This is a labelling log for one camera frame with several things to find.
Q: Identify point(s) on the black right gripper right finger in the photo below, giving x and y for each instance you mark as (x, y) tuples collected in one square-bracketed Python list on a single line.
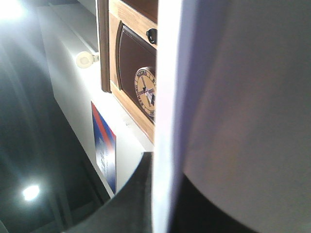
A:
[(196, 214)]

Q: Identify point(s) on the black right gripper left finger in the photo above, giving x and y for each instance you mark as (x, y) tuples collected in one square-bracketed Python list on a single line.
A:
[(129, 211)]

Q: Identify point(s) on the white paper sheet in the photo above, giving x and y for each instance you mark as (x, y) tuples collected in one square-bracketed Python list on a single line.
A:
[(233, 110)]

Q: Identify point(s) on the red blue white sign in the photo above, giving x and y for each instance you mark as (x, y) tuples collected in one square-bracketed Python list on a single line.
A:
[(105, 148)]

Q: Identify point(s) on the brown plaque with round emblem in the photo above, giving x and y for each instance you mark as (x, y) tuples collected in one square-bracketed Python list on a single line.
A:
[(137, 62)]

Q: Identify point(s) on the round cream ceiling sensor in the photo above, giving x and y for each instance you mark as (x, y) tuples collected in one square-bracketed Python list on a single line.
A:
[(86, 59)]

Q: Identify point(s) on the black cabinet knob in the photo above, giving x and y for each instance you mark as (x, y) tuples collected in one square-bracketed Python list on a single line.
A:
[(152, 35)]

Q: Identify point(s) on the wooden shelf unit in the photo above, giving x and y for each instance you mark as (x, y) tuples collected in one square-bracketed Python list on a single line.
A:
[(139, 16)]

